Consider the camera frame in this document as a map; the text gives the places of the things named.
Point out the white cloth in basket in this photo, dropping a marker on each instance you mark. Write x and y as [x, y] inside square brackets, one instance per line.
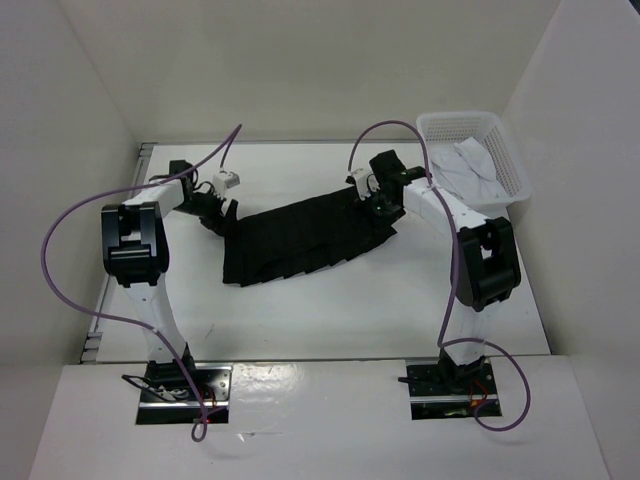
[467, 170]

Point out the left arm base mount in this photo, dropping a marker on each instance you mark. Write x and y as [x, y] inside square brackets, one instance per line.
[200, 395]

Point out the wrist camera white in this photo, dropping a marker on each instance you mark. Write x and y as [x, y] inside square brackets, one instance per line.
[365, 182]
[223, 180]

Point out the aluminium table edge rail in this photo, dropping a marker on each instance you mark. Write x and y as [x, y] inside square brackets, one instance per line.
[135, 250]

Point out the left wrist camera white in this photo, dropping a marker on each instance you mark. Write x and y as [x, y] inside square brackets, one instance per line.
[223, 180]

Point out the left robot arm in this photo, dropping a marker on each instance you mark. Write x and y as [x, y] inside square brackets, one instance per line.
[165, 344]

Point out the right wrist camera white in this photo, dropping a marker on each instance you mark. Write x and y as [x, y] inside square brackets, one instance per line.
[365, 182]

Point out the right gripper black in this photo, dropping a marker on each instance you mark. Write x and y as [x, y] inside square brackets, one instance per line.
[395, 216]

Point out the black skirt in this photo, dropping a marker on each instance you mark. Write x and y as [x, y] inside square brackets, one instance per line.
[301, 238]

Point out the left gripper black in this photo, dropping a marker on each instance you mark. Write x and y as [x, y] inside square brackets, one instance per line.
[218, 222]

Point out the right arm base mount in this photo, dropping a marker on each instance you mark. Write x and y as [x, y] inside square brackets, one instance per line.
[437, 393]

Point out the white plastic basket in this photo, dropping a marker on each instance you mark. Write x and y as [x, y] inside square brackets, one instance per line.
[487, 128]

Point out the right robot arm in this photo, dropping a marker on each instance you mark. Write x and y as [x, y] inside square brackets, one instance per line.
[485, 264]

